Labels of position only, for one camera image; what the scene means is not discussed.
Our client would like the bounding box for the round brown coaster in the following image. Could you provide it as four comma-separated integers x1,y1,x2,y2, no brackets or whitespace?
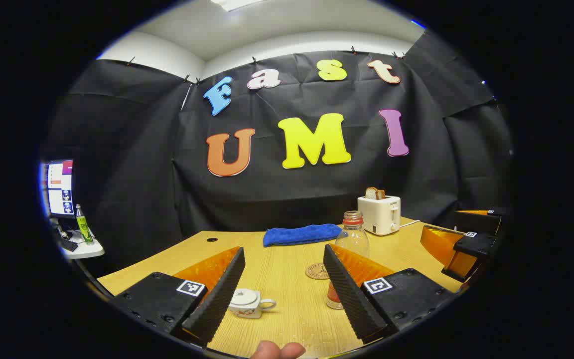
305,263,330,280

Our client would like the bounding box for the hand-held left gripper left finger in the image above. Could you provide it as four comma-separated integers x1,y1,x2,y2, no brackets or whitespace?
113,247,246,347

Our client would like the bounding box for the black backdrop cloth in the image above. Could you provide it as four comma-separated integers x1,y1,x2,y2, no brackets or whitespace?
42,30,514,280

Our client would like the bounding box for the green drink bottle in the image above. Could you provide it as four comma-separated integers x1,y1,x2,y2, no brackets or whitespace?
75,204,94,245

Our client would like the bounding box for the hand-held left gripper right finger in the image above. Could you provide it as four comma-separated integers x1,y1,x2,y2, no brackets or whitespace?
323,244,459,345

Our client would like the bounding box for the white teacup lid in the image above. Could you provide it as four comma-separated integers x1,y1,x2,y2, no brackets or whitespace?
230,289,259,307

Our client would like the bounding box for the computer monitor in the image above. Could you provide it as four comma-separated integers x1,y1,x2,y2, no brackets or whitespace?
40,160,74,218

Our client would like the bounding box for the white side table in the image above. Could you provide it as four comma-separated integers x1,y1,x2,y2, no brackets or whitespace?
58,227,105,260

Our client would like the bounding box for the white toaster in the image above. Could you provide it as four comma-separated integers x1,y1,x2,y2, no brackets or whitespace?
357,195,401,236

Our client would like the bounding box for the blue towel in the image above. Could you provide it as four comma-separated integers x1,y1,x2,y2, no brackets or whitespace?
263,224,342,248

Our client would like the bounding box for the white ceramic teacup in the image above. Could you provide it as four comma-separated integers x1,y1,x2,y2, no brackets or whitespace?
228,289,277,319

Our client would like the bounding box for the clear plastic water bottle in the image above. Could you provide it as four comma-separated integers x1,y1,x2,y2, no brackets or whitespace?
326,211,370,310

